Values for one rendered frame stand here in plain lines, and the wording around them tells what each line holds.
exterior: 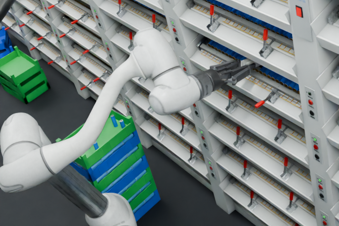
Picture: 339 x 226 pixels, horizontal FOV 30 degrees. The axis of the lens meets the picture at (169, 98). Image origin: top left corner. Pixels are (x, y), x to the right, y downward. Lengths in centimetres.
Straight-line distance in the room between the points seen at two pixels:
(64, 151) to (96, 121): 14
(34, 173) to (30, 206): 142
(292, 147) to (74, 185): 81
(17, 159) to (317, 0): 106
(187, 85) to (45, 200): 165
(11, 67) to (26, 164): 229
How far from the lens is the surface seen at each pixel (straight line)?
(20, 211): 350
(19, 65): 431
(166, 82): 200
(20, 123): 222
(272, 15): 189
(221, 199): 303
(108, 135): 292
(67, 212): 337
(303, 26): 179
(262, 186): 266
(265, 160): 249
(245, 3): 198
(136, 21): 277
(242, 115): 242
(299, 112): 210
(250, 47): 210
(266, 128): 234
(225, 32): 220
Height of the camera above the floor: 231
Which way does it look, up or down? 37 degrees down
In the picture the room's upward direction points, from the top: 16 degrees counter-clockwise
